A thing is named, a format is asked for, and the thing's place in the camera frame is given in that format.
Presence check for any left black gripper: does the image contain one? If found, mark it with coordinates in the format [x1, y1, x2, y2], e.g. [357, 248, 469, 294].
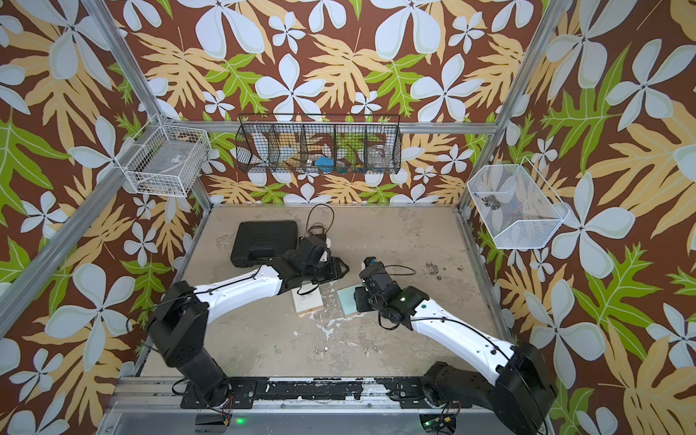
[303, 256, 352, 283]

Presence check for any teal jewelry box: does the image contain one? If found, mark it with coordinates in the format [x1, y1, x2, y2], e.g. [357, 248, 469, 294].
[337, 286, 359, 317]

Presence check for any white drawer jewelry box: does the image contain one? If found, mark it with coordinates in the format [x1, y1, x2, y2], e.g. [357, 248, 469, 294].
[291, 286, 324, 316]

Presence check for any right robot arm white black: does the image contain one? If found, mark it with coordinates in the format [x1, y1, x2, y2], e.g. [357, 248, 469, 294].
[355, 257, 558, 434]

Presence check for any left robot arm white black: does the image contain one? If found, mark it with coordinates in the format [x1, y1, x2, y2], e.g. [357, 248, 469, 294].
[147, 236, 350, 408]

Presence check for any black plastic tool case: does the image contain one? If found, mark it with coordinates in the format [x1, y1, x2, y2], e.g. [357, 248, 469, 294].
[230, 220, 298, 268]

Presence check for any blue object in basket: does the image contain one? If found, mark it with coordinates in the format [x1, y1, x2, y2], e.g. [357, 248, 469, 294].
[315, 156, 335, 173]

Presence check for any dark object in mesh basket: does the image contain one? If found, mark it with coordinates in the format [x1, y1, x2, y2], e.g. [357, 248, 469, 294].
[483, 195, 501, 210]

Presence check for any white mesh basket right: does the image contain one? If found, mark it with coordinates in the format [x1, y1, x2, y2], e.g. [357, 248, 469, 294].
[467, 158, 570, 250]

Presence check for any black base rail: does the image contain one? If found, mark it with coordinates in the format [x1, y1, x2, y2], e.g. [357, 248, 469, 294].
[177, 376, 446, 411]

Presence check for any black wire basket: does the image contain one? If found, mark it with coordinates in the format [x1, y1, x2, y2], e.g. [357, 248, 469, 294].
[233, 113, 403, 175]

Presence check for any white wire basket left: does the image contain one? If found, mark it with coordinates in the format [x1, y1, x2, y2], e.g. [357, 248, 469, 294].
[119, 115, 211, 198]

